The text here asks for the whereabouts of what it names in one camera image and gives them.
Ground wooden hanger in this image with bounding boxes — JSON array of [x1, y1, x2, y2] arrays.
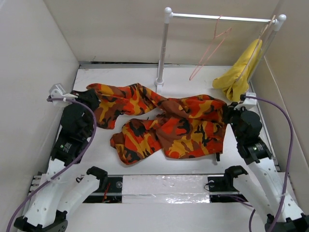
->
[[224, 15, 281, 92]]

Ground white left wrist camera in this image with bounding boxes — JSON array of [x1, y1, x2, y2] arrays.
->
[[49, 83, 78, 108]]

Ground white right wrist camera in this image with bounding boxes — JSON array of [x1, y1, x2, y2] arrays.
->
[[235, 92, 257, 110]]

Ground yellow garment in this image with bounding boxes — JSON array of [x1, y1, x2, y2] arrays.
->
[[212, 39, 263, 102]]

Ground orange camouflage trousers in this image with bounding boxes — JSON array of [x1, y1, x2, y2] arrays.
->
[[87, 83, 226, 165]]

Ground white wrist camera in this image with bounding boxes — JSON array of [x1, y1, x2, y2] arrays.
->
[[49, 83, 78, 108], [235, 92, 257, 110]]

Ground white clothes rack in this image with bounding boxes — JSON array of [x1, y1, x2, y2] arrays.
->
[[155, 7, 287, 93]]

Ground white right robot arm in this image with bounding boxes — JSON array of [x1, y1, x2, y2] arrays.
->
[[223, 102, 309, 232]]

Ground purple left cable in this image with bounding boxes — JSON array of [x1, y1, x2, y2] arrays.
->
[[5, 97, 98, 232]]

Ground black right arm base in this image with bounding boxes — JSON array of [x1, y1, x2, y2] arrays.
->
[[204, 175, 252, 207]]

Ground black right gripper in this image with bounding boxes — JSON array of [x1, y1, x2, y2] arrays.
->
[[222, 101, 250, 142]]

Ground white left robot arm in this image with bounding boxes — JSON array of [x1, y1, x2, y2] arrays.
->
[[7, 86, 108, 232]]

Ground aluminium frame rail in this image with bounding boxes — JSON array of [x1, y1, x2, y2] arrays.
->
[[14, 171, 56, 232]]

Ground pink wire hanger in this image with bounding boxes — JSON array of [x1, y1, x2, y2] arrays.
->
[[189, 15, 232, 81]]

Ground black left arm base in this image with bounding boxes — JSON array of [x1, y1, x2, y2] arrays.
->
[[84, 175, 123, 203]]

